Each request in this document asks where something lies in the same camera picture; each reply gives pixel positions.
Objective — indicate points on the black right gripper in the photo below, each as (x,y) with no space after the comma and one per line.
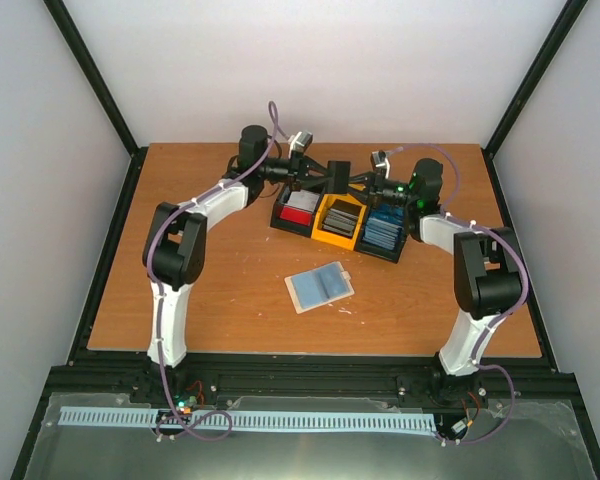
(371,198)

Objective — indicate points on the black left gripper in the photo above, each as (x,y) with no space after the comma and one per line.
(298,167)

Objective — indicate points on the beige card holder wallet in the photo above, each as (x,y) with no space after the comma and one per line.
(318,287)

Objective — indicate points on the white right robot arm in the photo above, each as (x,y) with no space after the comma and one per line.
(490,280)

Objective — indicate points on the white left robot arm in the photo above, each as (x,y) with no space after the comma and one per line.
(174,252)

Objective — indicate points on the yellow middle card bin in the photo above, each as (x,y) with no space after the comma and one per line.
(319,234)

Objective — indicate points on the red and white card stack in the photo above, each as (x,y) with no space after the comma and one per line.
(300,207)

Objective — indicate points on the blue card stack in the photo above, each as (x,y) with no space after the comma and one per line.
(384,227)

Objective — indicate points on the grey card stack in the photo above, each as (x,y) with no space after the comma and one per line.
(341,218)

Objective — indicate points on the metal front plate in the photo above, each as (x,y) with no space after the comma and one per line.
(528,440)

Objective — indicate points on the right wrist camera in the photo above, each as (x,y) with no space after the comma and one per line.
(380,163)

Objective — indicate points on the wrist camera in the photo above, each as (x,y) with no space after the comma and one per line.
(299,144)
(380,163)

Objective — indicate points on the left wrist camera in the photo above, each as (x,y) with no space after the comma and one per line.
(299,144)

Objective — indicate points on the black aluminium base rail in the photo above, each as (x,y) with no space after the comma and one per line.
(405,382)

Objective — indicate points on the black right frame post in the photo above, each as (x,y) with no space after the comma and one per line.
(552,43)

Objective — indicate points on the black frame post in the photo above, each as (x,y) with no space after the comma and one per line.
(552,43)
(74,40)

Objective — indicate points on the black left frame post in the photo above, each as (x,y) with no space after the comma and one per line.
(74,40)

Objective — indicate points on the light blue cable duct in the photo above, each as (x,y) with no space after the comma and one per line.
(255,421)

